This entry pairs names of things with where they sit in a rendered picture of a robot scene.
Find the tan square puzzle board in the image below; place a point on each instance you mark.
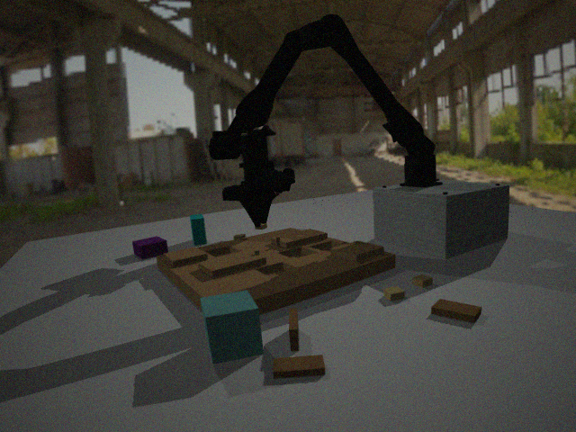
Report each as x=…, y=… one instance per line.
x=278, y=268

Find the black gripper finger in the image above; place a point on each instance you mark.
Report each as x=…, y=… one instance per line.
x=265, y=205
x=253, y=208

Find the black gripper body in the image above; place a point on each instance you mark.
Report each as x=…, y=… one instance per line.
x=247, y=189

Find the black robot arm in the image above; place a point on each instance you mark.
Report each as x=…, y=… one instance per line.
x=420, y=166

